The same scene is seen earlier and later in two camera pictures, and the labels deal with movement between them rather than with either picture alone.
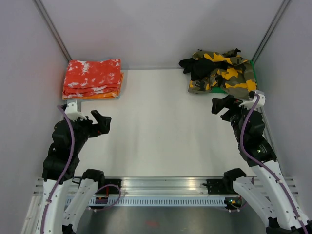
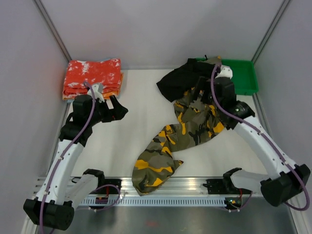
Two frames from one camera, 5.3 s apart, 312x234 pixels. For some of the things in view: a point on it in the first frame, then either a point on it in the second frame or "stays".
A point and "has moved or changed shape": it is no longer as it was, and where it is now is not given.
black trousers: (199, 68) has moved or changed shape
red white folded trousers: (85, 78) stays
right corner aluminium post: (284, 5) stays
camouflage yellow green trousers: (238, 79) → (198, 120)
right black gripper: (218, 104) → (204, 84)
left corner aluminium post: (53, 29) stays
